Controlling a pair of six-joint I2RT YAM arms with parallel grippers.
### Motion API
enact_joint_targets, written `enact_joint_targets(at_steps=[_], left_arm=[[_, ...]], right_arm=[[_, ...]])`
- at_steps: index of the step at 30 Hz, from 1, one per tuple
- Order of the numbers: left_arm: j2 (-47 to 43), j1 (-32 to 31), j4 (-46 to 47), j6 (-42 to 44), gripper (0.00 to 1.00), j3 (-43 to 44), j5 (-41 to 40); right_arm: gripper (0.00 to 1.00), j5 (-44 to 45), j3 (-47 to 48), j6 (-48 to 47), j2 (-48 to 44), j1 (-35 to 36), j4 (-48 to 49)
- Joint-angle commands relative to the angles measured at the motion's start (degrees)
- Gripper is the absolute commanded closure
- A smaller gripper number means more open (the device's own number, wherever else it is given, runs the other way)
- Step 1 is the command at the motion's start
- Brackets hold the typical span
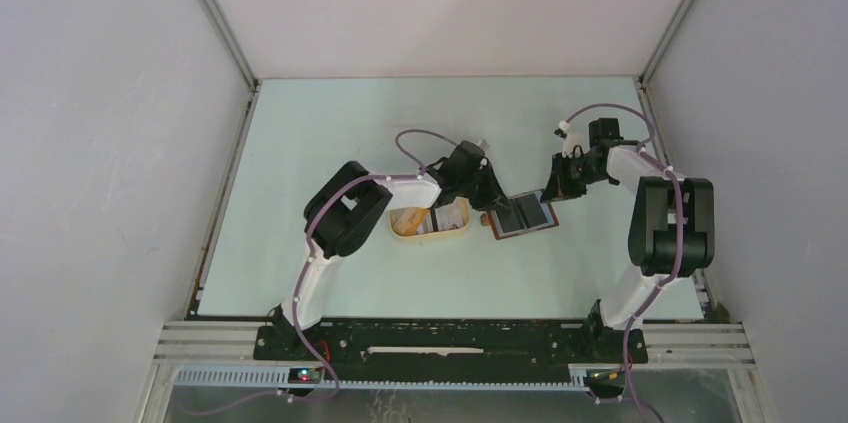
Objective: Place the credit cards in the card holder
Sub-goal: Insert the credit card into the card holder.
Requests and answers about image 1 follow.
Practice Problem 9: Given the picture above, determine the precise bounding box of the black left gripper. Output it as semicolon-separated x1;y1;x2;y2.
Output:
456;162;512;212

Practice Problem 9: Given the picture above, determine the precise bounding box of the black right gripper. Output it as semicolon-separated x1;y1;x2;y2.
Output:
541;151;610;203

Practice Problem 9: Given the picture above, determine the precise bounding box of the brown leather card holder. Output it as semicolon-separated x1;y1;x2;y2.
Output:
480;189;559;240

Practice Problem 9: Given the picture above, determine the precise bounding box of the orange VIP card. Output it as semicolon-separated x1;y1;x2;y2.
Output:
392;208;429;237

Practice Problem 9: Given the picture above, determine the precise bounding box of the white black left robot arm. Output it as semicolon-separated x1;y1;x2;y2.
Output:
272;140;508;360

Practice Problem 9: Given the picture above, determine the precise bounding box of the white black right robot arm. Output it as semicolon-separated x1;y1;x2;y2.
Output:
541;118;715;361

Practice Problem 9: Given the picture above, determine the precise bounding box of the beige plastic card tray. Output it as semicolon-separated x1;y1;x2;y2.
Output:
388;198;471;243

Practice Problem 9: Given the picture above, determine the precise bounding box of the stack of white cards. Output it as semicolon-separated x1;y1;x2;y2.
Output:
417;199;469;234

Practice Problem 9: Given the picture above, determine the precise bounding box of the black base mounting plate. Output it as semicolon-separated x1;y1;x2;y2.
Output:
253;318;648;385

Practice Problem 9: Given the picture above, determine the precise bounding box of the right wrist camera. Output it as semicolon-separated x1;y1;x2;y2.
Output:
555;120;586;157

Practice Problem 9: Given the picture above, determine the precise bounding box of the aluminium frame rail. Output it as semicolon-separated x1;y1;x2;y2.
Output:
154;318;754;391

